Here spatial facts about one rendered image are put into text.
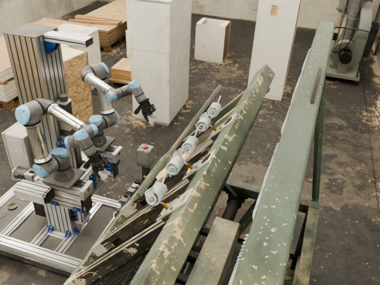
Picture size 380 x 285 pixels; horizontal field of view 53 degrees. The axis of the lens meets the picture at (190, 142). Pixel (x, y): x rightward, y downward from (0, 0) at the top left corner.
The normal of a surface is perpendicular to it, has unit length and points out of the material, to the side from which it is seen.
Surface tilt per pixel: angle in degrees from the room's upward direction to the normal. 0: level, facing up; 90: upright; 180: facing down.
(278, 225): 0
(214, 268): 0
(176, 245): 40
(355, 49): 90
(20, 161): 90
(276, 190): 0
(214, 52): 90
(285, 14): 90
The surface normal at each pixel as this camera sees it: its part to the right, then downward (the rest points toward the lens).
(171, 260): 0.63, -0.49
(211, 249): 0.04, -0.83
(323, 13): -0.32, 0.51
